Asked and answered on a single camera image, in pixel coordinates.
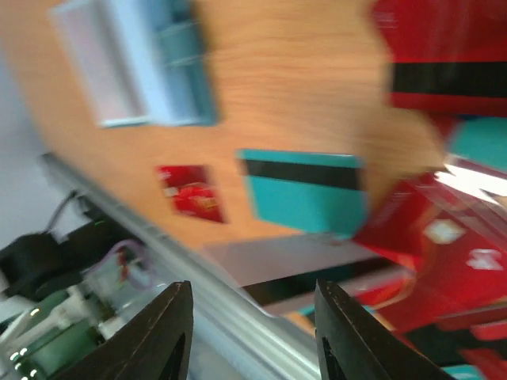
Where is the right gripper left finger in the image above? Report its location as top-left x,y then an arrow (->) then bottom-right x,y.
59,281 -> 193,380

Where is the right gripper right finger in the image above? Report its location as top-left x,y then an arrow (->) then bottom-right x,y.
314,279 -> 452,380

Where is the white card floral print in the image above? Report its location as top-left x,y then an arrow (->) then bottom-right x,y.
201,233 -> 397,317

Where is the red VIP card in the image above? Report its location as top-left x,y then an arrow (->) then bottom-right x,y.
155,165 -> 226,223

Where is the teal card holder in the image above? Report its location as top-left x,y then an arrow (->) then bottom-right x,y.
50,1 -> 219,128

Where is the teal card left stripe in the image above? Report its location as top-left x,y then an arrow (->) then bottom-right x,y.
238,149 -> 369,238

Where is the right small circuit board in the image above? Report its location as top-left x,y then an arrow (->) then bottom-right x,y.
1,286 -> 116,379

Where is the aluminium rail platform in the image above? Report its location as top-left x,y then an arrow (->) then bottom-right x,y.
41,154 -> 321,379

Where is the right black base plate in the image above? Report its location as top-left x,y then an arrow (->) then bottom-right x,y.
1,222 -> 121,302

